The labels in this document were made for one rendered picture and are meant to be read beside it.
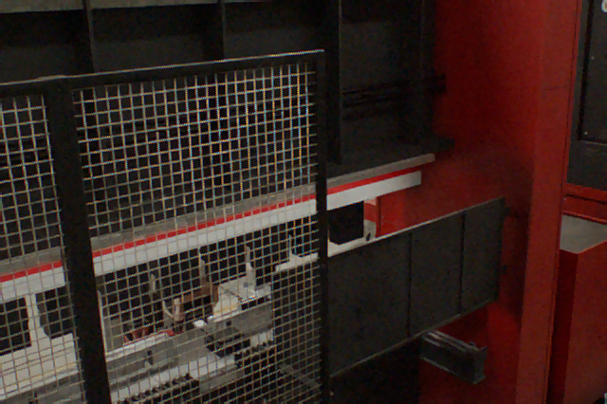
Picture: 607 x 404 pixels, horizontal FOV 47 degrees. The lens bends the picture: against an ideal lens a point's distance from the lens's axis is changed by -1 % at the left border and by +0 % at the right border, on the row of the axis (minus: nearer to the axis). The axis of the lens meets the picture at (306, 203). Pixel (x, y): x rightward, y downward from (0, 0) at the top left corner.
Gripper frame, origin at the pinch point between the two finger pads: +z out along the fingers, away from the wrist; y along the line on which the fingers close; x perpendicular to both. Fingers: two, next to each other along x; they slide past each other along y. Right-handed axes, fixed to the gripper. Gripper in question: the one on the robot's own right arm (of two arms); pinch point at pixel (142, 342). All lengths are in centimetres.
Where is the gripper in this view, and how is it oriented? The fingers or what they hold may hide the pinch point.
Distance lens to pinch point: 295.0
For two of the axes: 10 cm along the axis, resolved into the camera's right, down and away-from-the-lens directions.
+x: 8.4, -2.0, 5.0
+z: 1.8, 9.8, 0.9
